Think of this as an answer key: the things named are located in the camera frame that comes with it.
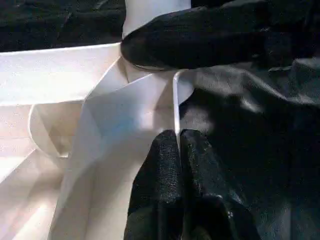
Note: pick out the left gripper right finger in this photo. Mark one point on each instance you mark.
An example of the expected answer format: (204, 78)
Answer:
(210, 195)

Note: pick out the white plastic table leg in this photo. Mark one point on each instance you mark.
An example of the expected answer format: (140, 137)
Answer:
(142, 17)

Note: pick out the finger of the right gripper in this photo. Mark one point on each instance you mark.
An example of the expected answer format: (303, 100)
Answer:
(200, 40)

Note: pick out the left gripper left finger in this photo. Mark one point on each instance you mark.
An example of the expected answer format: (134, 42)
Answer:
(157, 190)

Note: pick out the white plastic table top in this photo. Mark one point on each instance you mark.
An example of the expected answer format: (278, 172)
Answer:
(50, 87)

